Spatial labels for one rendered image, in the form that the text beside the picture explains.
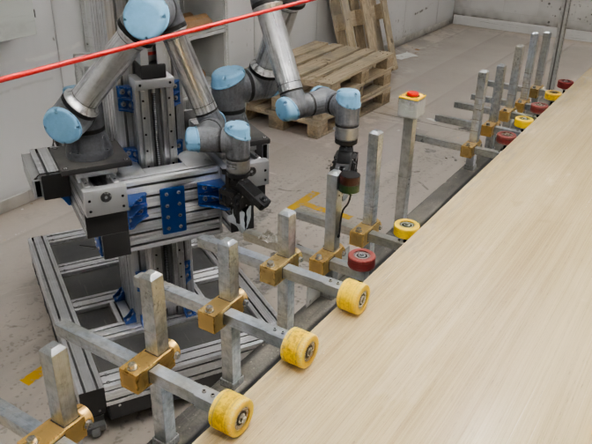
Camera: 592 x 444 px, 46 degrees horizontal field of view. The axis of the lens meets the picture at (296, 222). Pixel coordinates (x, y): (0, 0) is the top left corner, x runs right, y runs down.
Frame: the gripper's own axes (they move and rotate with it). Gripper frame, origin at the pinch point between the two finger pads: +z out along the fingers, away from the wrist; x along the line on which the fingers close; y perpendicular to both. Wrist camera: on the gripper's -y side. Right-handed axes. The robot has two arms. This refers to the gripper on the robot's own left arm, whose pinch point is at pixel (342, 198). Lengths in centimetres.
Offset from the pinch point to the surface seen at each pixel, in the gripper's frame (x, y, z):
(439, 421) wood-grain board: -35, -92, 4
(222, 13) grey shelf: 128, 264, -4
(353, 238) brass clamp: -5.4, -6.1, 10.8
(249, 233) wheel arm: 26.3, -17.3, 7.8
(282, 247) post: 8.6, -46.5, -5.7
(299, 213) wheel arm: 14.9, 5.0, 9.9
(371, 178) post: -9.0, 0.3, -8.0
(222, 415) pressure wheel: 6, -107, -2
